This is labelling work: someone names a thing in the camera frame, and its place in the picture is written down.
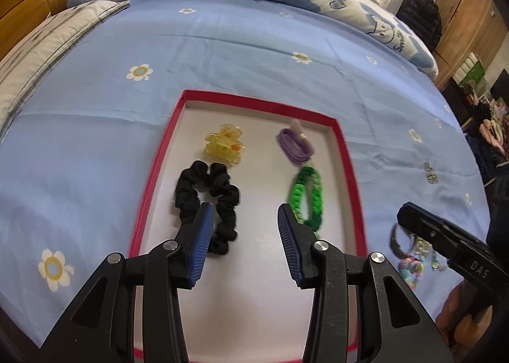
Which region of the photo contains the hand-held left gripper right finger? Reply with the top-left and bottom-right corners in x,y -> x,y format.
277,203 -> 456,363

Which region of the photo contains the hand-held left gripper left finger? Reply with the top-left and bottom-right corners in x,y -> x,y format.
40,203 -> 213,363

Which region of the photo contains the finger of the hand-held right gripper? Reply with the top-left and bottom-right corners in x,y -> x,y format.
396,203 -> 505,293

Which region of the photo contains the crystal bead bracelet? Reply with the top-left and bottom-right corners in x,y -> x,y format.
414,236 -> 449,273

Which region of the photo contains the pastel bead bracelet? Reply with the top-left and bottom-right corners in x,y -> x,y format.
398,255 -> 426,290

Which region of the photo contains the black band bracelet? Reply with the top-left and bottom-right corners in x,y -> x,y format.
390,224 -> 419,259

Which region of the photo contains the red shallow box tray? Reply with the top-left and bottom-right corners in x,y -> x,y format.
128,89 -> 368,363

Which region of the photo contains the person's right hand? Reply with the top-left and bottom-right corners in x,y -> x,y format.
435,281 -> 494,350

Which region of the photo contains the black fabric scrunchie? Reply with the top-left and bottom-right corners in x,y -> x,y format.
174,161 -> 241,256

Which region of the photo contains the rhinestone hair clip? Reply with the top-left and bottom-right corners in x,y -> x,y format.
422,162 -> 439,184

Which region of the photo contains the yellow translucent hair claw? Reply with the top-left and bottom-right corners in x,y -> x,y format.
204,123 -> 244,166

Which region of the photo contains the black puffer jacket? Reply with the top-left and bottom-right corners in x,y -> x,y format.
395,0 -> 443,49

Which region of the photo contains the wooden wardrobe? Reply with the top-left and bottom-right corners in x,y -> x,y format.
433,0 -> 509,89

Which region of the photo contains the green braided hair tie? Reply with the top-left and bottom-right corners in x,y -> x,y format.
288,164 -> 324,234

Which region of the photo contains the purple hair tie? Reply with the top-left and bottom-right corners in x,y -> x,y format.
278,120 -> 317,167

